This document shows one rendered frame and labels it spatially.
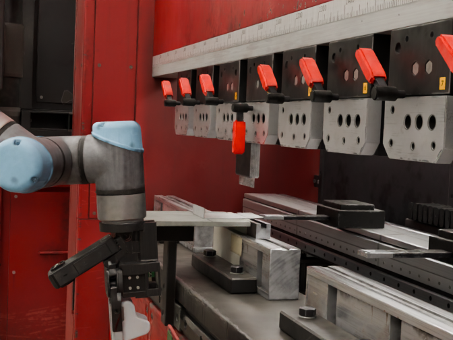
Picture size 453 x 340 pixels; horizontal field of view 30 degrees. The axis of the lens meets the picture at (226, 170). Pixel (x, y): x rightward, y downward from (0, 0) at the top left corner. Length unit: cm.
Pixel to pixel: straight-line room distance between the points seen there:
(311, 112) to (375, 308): 34
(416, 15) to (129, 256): 56
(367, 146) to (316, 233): 88
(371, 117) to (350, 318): 30
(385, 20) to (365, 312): 40
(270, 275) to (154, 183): 110
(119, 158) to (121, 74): 133
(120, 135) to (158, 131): 133
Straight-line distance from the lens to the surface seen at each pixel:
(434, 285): 156
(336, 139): 125
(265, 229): 168
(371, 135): 117
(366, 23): 120
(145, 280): 130
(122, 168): 127
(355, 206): 182
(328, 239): 197
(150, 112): 260
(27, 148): 116
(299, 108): 139
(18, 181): 116
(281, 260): 156
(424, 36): 105
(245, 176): 177
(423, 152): 102
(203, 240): 210
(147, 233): 131
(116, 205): 128
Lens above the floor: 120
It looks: 3 degrees down
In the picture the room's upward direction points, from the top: 2 degrees clockwise
